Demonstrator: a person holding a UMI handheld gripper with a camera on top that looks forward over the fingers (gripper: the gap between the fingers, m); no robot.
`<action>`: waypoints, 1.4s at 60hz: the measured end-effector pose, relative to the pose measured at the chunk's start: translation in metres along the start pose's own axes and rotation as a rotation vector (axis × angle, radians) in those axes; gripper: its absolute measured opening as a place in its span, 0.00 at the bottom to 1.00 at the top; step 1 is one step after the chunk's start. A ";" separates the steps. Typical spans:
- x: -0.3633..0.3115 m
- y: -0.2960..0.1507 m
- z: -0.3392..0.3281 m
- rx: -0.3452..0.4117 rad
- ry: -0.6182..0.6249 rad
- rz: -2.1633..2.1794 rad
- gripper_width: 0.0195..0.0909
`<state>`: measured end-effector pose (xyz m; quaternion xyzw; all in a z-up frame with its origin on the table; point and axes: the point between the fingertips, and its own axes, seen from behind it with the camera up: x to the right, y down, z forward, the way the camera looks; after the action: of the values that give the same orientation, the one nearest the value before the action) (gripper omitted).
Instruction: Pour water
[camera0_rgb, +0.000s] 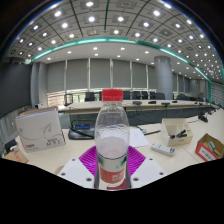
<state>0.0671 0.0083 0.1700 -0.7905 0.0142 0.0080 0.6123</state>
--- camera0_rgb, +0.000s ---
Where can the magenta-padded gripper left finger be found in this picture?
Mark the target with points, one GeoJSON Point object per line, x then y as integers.
{"type": "Point", "coordinates": [78, 170]}

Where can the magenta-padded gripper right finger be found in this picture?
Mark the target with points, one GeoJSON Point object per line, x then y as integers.
{"type": "Point", "coordinates": [146, 170]}

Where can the clear red-capped water bottle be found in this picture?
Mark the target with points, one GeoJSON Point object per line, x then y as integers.
{"type": "Point", "coordinates": [112, 133]}

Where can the white remote control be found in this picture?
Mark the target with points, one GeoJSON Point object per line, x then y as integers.
{"type": "Point", "coordinates": [163, 149]}

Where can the white paper sheets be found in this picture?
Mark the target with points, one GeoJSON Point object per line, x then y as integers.
{"type": "Point", "coordinates": [138, 138]}

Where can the white desk organiser box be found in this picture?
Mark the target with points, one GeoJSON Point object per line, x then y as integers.
{"type": "Point", "coordinates": [171, 128]}

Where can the white cardboard paper box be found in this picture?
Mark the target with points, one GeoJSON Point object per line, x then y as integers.
{"type": "Point", "coordinates": [40, 131]}

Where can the long curved conference desk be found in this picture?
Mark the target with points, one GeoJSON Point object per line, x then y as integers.
{"type": "Point", "coordinates": [146, 115]}

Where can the brown paper envelope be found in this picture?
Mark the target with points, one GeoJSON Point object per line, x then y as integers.
{"type": "Point", "coordinates": [16, 156]}

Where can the open red-sided cardboard box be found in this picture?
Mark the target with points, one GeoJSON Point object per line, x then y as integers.
{"type": "Point", "coordinates": [206, 151]}

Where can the row of black office chairs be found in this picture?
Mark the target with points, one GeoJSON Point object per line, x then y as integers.
{"type": "Point", "coordinates": [159, 96]}

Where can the group of ceiling lights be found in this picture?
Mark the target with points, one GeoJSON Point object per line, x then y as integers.
{"type": "Point", "coordinates": [91, 19]}

